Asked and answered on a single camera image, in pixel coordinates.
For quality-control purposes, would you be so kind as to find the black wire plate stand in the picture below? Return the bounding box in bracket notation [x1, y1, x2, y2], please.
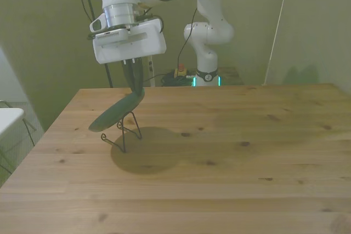
[100, 111, 143, 154]

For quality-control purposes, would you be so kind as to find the green coiled cable bundle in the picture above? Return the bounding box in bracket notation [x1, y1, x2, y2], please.
[160, 72, 197, 87]

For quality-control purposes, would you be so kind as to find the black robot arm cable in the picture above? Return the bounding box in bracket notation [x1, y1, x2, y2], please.
[177, 0, 229, 78]

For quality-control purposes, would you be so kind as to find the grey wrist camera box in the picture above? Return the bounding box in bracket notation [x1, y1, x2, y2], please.
[87, 26, 129, 44]

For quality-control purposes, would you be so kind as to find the white side table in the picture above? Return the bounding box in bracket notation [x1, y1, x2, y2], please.
[0, 107, 25, 138]

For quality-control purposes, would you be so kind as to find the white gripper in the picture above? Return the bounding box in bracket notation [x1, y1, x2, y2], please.
[92, 18, 167, 95]

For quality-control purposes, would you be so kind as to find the white vertical strip pole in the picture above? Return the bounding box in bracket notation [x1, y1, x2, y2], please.
[146, 55, 156, 87]

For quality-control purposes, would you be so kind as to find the white hanging cord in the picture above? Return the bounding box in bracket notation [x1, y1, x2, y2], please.
[261, 0, 291, 87]

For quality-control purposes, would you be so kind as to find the dark green round plate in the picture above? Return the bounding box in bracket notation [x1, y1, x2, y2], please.
[88, 91, 146, 133]

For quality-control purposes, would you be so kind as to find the yellow emergency stop button box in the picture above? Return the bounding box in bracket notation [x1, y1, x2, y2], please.
[174, 64, 188, 79]

